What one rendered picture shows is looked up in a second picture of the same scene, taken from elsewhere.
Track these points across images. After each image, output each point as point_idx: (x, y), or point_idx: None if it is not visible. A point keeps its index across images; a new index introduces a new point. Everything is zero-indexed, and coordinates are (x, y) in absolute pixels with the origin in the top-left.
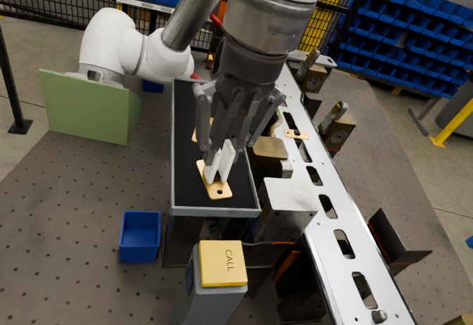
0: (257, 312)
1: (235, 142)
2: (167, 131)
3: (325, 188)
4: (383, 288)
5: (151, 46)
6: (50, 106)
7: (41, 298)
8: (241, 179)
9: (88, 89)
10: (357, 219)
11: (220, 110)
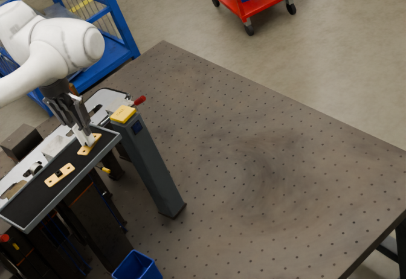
0: (116, 206)
1: (73, 122)
2: None
3: (16, 179)
4: (66, 126)
5: None
6: None
7: (219, 275)
8: (78, 141)
9: None
10: (28, 156)
11: (72, 108)
